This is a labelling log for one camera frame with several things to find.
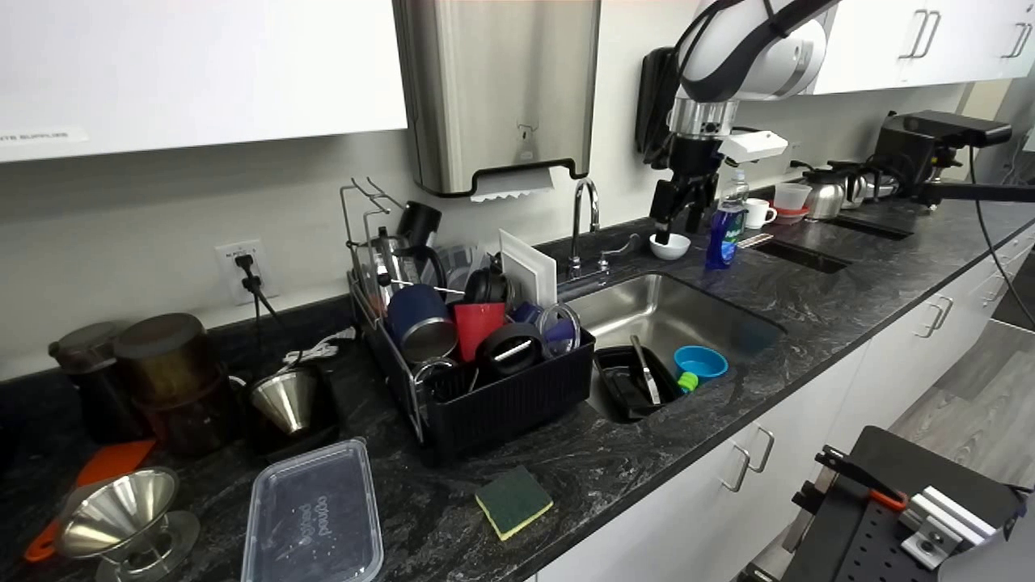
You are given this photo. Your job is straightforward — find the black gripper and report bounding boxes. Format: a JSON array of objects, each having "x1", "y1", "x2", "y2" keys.
[{"x1": 650, "y1": 131, "x2": 725, "y2": 249}]

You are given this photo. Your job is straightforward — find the red plastic cup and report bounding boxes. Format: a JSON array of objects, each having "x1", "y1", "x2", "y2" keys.
[{"x1": 449, "y1": 299, "x2": 512, "y2": 366}]

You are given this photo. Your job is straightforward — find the blue dish soap bottle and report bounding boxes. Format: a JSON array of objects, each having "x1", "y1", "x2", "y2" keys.
[{"x1": 705, "y1": 198, "x2": 754, "y2": 272}]

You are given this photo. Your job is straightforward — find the black dish rack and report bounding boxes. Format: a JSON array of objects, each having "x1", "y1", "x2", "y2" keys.
[{"x1": 341, "y1": 173, "x2": 599, "y2": 470}]

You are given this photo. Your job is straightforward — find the white mug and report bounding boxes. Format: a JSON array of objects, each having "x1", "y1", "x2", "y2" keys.
[{"x1": 741, "y1": 194, "x2": 780, "y2": 234}]

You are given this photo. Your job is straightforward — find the stainless steel sink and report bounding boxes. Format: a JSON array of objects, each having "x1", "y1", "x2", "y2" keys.
[{"x1": 559, "y1": 269, "x2": 790, "y2": 428}]

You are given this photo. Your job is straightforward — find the chrome sink faucet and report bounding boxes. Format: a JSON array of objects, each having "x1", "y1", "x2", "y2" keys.
[{"x1": 565, "y1": 179, "x2": 606, "y2": 279}]

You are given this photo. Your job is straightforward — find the steel kettle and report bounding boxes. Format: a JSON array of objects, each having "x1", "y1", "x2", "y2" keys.
[{"x1": 805, "y1": 173, "x2": 855, "y2": 219}]

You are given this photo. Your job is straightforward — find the white square plate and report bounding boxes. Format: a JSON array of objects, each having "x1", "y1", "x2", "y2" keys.
[{"x1": 496, "y1": 225, "x2": 562, "y2": 316}]

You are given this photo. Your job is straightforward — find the silver table knife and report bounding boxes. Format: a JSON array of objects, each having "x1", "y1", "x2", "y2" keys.
[{"x1": 627, "y1": 334, "x2": 663, "y2": 411}]

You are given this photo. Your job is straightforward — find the clear lid blue slider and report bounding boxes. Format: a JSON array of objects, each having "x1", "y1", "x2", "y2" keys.
[{"x1": 533, "y1": 299, "x2": 590, "y2": 363}]

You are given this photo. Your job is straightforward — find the white paper towel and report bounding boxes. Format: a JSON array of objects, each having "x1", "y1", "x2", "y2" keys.
[{"x1": 470, "y1": 161, "x2": 572, "y2": 206}]

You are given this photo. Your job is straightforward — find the black plastic tray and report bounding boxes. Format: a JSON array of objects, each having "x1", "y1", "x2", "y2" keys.
[{"x1": 591, "y1": 339, "x2": 685, "y2": 428}]

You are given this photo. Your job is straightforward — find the black round strainer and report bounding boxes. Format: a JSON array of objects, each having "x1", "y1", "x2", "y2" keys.
[{"x1": 463, "y1": 266, "x2": 512, "y2": 307}]

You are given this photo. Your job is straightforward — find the black round lid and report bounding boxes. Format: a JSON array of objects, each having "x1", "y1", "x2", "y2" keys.
[{"x1": 480, "y1": 319, "x2": 548, "y2": 380}]

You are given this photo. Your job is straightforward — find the stainless paper towel dispenser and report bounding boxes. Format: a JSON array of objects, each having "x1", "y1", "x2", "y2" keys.
[{"x1": 387, "y1": 0, "x2": 606, "y2": 202}]

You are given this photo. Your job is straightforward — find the white lower cabinets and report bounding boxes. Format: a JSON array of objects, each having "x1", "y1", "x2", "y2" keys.
[{"x1": 533, "y1": 223, "x2": 1035, "y2": 582}]

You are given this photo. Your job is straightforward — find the black bottle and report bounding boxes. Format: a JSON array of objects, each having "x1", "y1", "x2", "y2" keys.
[{"x1": 395, "y1": 200, "x2": 445, "y2": 258}]

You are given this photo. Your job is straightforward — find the dark blue tumbler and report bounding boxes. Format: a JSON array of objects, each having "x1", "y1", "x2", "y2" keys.
[{"x1": 384, "y1": 281, "x2": 459, "y2": 376}]

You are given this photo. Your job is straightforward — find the black tool orange grip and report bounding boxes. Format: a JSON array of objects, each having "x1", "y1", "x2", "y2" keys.
[{"x1": 813, "y1": 443, "x2": 909, "y2": 517}]

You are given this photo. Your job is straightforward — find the green yellow sponge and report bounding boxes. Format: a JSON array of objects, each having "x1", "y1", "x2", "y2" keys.
[{"x1": 474, "y1": 461, "x2": 559, "y2": 544}]

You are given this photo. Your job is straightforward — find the black equipment cart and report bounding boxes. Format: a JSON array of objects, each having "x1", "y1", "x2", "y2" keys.
[{"x1": 780, "y1": 424, "x2": 1035, "y2": 582}]

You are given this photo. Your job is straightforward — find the white crumpled cloth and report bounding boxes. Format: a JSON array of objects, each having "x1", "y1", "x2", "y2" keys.
[{"x1": 281, "y1": 325, "x2": 358, "y2": 376}]

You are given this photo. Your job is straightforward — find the small steel cone dripper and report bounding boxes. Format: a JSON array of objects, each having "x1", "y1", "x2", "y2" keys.
[{"x1": 248, "y1": 366, "x2": 319, "y2": 435}]

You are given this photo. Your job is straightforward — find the wide white upper cabinet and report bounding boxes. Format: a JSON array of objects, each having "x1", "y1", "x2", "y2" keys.
[{"x1": 0, "y1": 0, "x2": 411, "y2": 164}]

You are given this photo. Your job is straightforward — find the dark brown canister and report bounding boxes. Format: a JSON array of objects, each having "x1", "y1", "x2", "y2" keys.
[{"x1": 109, "y1": 311, "x2": 236, "y2": 455}]

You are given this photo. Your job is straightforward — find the black canister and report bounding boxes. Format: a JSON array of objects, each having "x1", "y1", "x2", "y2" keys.
[{"x1": 45, "y1": 316, "x2": 149, "y2": 446}]

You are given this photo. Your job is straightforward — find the orange spatula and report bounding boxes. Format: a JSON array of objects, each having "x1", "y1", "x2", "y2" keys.
[{"x1": 24, "y1": 434, "x2": 160, "y2": 566}]

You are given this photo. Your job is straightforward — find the large steel funnel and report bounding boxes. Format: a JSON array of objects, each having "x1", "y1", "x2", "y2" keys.
[{"x1": 60, "y1": 461, "x2": 180, "y2": 561}]

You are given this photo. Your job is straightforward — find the grey faucet lever handle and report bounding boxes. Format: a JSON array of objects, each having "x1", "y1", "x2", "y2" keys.
[{"x1": 597, "y1": 228, "x2": 646, "y2": 269}]

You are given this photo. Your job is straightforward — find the black wall soap dispenser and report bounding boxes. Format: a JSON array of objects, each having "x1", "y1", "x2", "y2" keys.
[{"x1": 635, "y1": 45, "x2": 684, "y2": 170}]

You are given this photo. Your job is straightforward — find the blue toy pan green handle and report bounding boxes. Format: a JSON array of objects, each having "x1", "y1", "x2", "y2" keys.
[{"x1": 673, "y1": 342, "x2": 733, "y2": 396}]

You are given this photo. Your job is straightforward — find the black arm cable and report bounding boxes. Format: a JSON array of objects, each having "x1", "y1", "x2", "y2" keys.
[{"x1": 673, "y1": 0, "x2": 839, "y2": 77}]

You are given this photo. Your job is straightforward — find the black camera stand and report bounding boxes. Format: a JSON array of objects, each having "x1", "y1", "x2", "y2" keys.
[{"x1": 790, "y1": 108, "x2": 1035, "y2": 237}]

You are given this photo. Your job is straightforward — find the silver lower cabinet handle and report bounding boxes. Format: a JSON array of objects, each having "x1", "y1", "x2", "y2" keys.
[
  {"x1": 918, "y1": 296, "x2": 958, "y2": 342},
  {"x1": 718, "y1": 443, "x2": 754, "y2": 496},
  {"x1": 747, "y1": 424, "x2": 780, "y2": 476}
]

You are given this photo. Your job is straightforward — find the silver cabinet handle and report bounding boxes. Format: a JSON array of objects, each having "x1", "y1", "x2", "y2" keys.
[
  {"x1": 899, "y1": 6, "x2": 945, "y2": 60},
  {"x1": 918, "y1": 296, "x2": 958, "y2": 342},
  {"x1": 747, "y1": 424, "x2": 780, "y2": 476},
  {"x1": 718, "y1": 443, "x2": 754, "y2": 496},
  {"x1": 1000, "y1": 19, "x2": 1035, "y2": 60}
]

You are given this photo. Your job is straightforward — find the thin black hanging cable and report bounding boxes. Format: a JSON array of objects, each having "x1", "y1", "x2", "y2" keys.
[{"x1": 963, "y1": 143, "x2": 1022, "y2": 296}]

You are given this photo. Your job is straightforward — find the silver upper cabinet handle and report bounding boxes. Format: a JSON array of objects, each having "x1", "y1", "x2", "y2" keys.
[
  {"x1": 1000, "y1": 19, "x2": 1035, "y2": 60},
  {"x1": 899, "y1": 6, "x2": 945, "y2": 60}
]

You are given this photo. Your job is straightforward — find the white upper cabinet with handles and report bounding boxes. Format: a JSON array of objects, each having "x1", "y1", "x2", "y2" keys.
[{"x1": 805, "y1": 0, "x2": 1035, "y2": 98}]

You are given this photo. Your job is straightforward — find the silver metal bracket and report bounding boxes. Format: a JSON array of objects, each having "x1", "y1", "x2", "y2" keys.
[{"x1": 899, "y1": 480, "x2": 1000, "y2": 573}]

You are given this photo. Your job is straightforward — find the black plug with cable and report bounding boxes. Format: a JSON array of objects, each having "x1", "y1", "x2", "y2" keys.
[{"x1": 233, "y1": 253, "x2": 286, "y2": 324}]

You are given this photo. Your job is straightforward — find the white wall power outlet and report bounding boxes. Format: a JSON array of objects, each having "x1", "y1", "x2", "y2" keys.
[{"x1": 215, "y1": 237, "x2": 267, "y2": 305}]

